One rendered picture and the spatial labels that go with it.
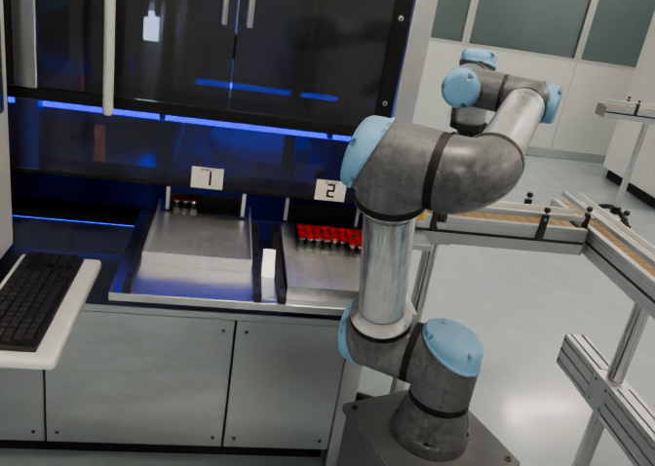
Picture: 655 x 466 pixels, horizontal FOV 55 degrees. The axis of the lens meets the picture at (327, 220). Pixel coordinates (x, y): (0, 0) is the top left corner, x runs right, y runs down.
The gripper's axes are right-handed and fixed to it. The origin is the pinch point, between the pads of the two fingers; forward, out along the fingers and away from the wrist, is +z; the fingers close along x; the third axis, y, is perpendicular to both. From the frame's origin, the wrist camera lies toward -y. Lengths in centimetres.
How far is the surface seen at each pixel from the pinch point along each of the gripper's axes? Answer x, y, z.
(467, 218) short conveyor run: 43, 26, 23
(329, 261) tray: 16.4, -21.5, 24.0
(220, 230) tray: 31, -50, 23
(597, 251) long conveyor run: 35, 68, 30
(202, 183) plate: 34, -55, 10
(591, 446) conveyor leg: 11, 69, 88
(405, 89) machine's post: 33.8, -2.4, -18.7
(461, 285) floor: 172, 89, 124
